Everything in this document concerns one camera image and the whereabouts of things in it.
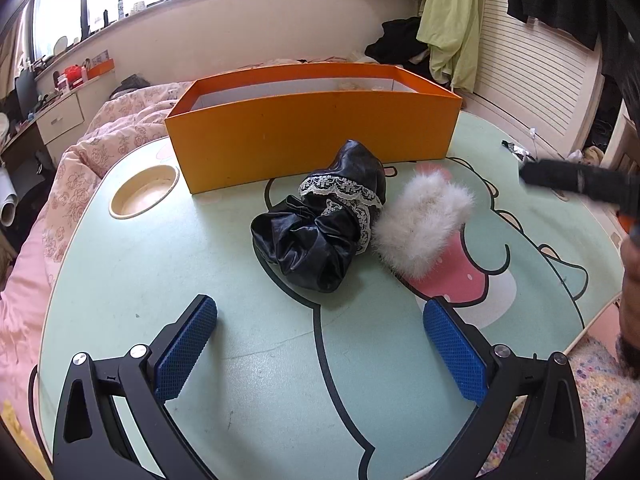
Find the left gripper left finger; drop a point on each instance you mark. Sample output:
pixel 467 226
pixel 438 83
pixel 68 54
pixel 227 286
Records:
pixel 90 441

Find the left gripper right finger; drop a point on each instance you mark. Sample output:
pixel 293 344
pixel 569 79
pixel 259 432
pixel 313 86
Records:
pixel 549 441

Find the red object on desk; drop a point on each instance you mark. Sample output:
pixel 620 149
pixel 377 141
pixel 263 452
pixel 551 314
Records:
pixel 73 74

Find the colourful speckled rug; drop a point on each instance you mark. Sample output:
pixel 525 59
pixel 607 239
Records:
pixel 608 388

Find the silver snack wrapper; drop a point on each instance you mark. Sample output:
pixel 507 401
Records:
pixel 518 151

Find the white fluffy fur scrunchie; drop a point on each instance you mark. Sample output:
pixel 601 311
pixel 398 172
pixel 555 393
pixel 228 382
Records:
pixel 412 232

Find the green hanging garment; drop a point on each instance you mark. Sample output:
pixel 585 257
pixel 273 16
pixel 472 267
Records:
pixel 451 29

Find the rolled white paper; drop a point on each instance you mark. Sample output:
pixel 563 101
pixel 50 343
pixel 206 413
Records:
pixel 8 198

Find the black clothes pile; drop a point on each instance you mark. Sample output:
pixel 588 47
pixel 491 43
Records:
pixel 398 46

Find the black satin lace scrunchie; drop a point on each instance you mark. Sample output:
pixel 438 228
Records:
pixel 312 237

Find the white drawer cabinet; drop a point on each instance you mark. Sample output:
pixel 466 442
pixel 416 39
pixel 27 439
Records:
pixel 59 118

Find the pink floral quilt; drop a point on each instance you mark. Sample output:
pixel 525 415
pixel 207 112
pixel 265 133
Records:
pixel 121 126

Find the orange cardboard box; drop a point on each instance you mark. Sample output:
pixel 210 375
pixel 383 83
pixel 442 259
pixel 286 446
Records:
pixel 276 121

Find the black computer monitor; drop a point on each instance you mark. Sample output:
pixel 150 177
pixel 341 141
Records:
pixel 26 91

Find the orange tray on desk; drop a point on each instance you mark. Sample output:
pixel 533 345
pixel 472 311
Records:
pixel 101 68

